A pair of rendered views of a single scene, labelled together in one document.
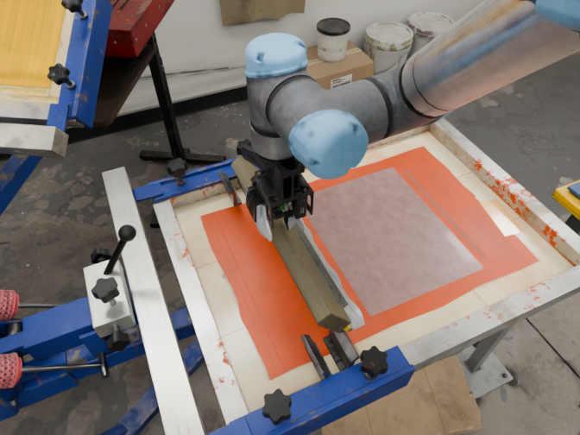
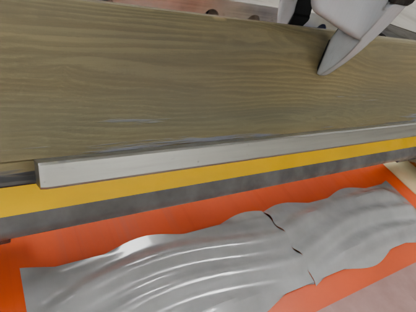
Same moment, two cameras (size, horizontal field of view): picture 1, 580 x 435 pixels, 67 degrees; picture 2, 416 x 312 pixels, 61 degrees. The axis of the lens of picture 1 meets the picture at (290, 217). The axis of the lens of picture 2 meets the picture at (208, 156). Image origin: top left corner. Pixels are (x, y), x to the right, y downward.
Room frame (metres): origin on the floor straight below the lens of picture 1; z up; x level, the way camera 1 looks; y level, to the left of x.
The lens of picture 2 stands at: (0.41, -0.20, 1.16)
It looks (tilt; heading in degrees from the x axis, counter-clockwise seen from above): 37 degrees down; 73
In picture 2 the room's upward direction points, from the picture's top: 21 degrees clockwise
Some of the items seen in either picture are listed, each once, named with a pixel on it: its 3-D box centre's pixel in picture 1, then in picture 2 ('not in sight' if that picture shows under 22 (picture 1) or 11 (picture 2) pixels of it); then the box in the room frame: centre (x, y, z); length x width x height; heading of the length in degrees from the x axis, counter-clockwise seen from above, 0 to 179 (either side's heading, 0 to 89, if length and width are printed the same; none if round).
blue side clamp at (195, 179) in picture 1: (216, 181); not in sight; (0.76, 0.17, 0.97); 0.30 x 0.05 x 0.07; 114
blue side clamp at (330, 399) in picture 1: (324, 401); not in sight; (0.25, -0.05, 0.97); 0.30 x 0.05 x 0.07; 114
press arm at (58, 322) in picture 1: (83, 320); not in sight; (0.37, 0.35, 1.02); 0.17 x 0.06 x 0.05; 114
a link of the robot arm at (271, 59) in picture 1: (277, 85); not in sight; (0.49, 0.02, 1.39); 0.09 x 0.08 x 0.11; 27
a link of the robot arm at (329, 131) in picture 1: (329, 124); not in sight; (0.42, -0.04, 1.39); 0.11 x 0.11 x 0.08; 27
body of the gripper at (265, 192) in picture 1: (280, 179); not in sight; (0.49, 0.01, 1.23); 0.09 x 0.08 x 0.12; 24
